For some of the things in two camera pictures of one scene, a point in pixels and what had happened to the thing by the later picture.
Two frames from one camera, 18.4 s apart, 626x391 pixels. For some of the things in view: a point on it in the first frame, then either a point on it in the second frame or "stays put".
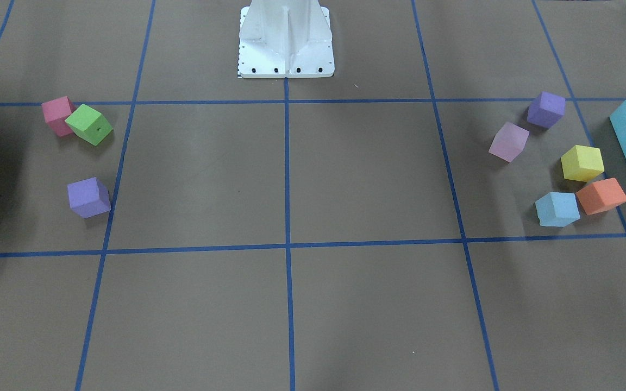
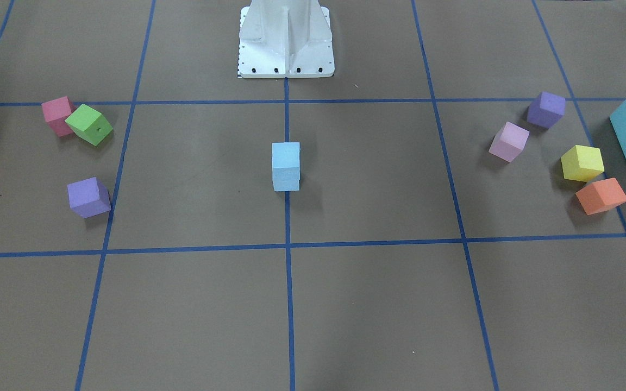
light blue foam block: (558, 209) → (286, 160)
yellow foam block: (582, 163) stays put
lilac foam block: (509, 142) stays put
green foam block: (89, 124) stays put
